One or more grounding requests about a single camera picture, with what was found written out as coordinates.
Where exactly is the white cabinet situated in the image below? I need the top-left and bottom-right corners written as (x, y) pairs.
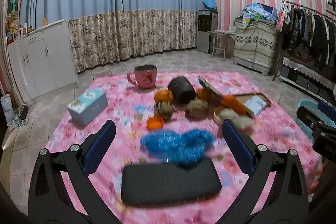
top-left (7, 20), bottom-right (78, 102)

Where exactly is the low tv cabinet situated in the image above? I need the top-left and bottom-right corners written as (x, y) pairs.
top-left (278, 57), bottom-right (335, 106)

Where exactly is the beige paper napkin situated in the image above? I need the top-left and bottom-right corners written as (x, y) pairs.
top-left (219, 108), bottom-right (255, 130)

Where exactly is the orange plastic bag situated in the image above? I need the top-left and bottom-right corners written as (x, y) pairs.
top-left (221, 94), bottom-right (248, 116)

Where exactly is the pink floral tablecloth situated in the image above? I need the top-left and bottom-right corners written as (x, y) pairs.
top-left (28, 71), bottom-right (322, 224)

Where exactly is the blue floral curtain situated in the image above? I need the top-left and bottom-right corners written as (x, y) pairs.
top-left (19, 0), bottom-right (201, 71)

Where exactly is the brown paper ball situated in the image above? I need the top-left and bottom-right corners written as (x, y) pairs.
top-left (154, 101), bottom-right (177, 121)

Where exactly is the teal plastic basket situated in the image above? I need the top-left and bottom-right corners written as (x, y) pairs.
top-left (294, 99), bottom-right (327, 143)

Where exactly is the orange bottle cap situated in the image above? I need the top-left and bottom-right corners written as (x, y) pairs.
top-left (146, 115), bottom-right (164, 131)

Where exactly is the brown phone case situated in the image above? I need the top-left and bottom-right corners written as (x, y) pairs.
top-left (235, 93), bottom-right (271, 118)

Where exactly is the small folding table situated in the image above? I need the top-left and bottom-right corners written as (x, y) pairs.
top-left (208, 30), bottom-right (236, 59)

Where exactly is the black rectangular pouch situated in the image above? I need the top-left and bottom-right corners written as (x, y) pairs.
top-left (121, 157), bottom-right (222, 207)

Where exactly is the light blue booklet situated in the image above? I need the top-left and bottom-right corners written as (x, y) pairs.
top-left (244, 95), bottom-right (267, 116)

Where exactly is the pink mug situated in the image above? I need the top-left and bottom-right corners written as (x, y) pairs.
top-left (126, 64), bottom-right (157, 89)

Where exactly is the blue covered pot plant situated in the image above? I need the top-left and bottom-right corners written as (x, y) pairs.
top-left (202, 0), bottom-right (217, 11)

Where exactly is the blue tissue box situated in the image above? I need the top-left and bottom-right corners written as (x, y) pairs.
top-left (67, 89), bottom-right (108, 126)

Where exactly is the water dispenser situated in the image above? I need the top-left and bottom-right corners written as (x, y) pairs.
top-left (197, 10), bottom-right (218, 53)

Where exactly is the orange fruit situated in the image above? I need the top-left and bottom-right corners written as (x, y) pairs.
top-left (154, 89), bottom-right (174, 104)
top-left (196, 89), bottom-right (213, 101)

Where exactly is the round metal tin lid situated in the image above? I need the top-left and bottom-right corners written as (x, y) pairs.
top-left (213, 106), bottom-right (225, 126)

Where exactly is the blue plastic bag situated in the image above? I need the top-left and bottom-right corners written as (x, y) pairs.
top-left (140, 128), bottom-right (215, 164)

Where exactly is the clothes rack with clothes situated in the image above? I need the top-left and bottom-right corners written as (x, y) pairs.
top-left (274, 0), bottom-right (335, 88)

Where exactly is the pile of clothes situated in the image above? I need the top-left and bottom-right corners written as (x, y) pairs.
top-left (241, 3), bottom-right (278, 21)

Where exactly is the covered storage cabinet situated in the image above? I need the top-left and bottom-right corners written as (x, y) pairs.
top-left (234, 18), bottom-right (278, 76)

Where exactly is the black cylindrical cup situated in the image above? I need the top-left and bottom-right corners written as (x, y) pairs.
top-left (167, 76), bottom-right (196, 105)

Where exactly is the printed snack wrapper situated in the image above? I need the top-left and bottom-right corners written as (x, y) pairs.
top-left (198, 76), bottom-right (224, 101)

